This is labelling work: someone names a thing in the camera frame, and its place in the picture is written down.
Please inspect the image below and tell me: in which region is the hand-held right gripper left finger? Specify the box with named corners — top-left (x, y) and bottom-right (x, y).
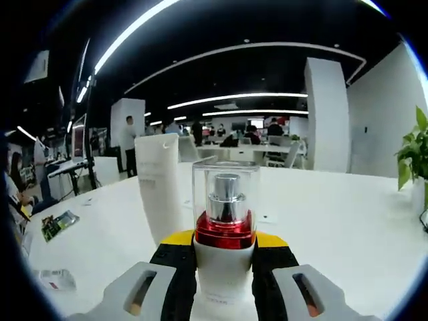
top-left (66, 229), bottom-right (197, 321)

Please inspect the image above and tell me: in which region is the potted green plant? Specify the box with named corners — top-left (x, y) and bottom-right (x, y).
top-left (394, 105), bottom-right (428, 215)

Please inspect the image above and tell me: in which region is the row of white desks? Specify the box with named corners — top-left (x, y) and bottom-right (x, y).
top-left (182, 138), bottom-right (307, 170)

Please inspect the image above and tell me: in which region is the long ceiling light strip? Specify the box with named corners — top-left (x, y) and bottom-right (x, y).
top-left (94, 0), bottom-right (183, 75)

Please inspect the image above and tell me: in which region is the white office chair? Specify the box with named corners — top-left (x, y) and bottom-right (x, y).
top-left (179, 135), bottom-right (201, 163)

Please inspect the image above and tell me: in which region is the red-collared skincare bottle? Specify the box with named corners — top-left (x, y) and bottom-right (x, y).
top-left (189, 159), bottom-right (261, 321)

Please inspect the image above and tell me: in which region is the white skincare pump bottle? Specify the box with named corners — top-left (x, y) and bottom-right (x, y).
top-left (33, 267), bottom-right (78, 292)

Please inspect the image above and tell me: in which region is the black stand pole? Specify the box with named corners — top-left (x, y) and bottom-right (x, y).
top-left (83, 75), bottom-right (101, 190)

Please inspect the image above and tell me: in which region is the curved ceiling light strip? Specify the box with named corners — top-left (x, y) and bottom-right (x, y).
top-left (167, 92), bottom-right (309, 110)
top-left (202, 109), bottom-right (309, 117)

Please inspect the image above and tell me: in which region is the white cabinet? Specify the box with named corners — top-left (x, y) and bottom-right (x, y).
top-left (93, 156), bottom-right (120, 187)

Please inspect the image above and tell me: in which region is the white skincare tube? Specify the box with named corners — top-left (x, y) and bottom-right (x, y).
top-left (134, 133), bottom-right (183, 248)

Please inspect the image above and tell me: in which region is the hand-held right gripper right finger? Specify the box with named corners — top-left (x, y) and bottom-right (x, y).
top-left (251, 232), bottom-right (382, 321)

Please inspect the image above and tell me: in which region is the ceiling air conditioner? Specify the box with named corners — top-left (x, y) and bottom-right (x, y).
top-left (23, 49), bottom-right (50, 84)

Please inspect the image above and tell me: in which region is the green black skincare sachet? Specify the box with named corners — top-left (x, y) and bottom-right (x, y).
top-left (41, 209), bottom-right (80, 243)

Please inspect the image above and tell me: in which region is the black-legged desk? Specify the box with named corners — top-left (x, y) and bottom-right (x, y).
top-left (46, 159), bottom-right (98, 197)

